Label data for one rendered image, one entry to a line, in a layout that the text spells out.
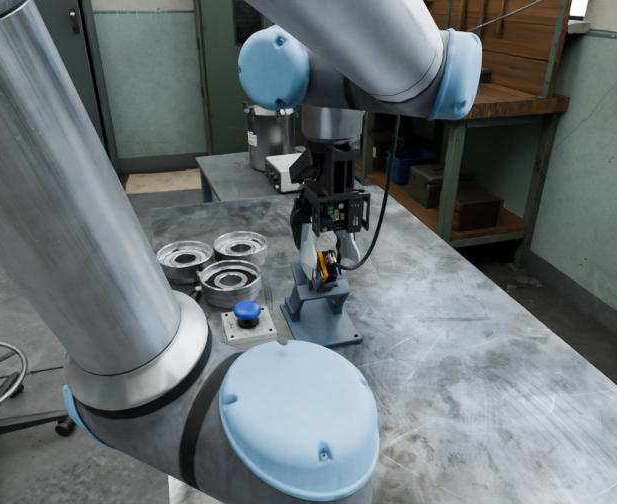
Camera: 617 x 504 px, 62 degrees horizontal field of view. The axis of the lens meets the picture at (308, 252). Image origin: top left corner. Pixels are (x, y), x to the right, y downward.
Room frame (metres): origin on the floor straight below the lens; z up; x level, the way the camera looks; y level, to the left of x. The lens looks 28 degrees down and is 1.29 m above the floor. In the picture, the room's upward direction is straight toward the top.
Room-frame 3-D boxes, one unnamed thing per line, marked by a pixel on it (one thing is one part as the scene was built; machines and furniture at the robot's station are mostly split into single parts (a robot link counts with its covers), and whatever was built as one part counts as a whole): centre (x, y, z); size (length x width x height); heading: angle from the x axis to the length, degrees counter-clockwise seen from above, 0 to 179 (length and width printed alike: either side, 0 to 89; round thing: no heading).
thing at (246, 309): (0.63, 0.09, 0.85); 0.04 x 0.04 x 0.05
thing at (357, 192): (0.64, -0.03, 1.06); 0.09 x 0.08 x 0.12; 17
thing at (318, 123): (0.65, -0.03, 1.14); 0.08 x 0.08 x 0.05
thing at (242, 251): (0.90, 0.13, 0.82); 0.10 x 0.10 x 0.04
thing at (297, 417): (0.29, 0.01, 0.97); 0.13 x 0.12 x 0.14; 62
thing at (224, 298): (0.78, 0.13, 0.82); 0.10 x 0.10 x 0.04
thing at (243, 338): (0.62, 0.09, 0.82); 0.08 x 0.07 x 0.05; 16
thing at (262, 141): (1.77, 0.10, 0.83); 0.41 x 0.19 x 0.30; 20
